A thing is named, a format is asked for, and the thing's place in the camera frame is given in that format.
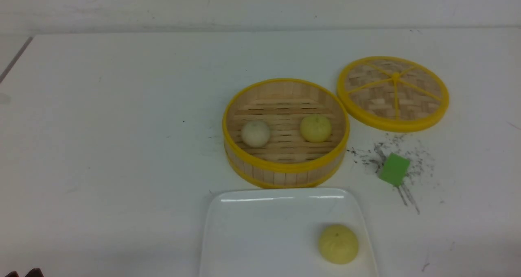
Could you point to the yellow steamed bun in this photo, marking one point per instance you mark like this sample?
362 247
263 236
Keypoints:
316 128
338 244

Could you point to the yellow rimmed bamboo steamer lid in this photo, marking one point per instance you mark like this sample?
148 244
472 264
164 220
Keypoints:
392 94

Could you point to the green cube block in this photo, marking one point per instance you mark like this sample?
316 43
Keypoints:
394 170

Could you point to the white square plate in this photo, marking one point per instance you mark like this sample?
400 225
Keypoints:
275 233

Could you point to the yellow rimmed bamboo steamer basket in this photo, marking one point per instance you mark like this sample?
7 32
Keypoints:
287 160

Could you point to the yellow steamed bun on plate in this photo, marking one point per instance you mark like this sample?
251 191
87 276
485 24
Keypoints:
338 244

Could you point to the white steamed bun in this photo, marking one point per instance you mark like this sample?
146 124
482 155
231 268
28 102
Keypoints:
256 133

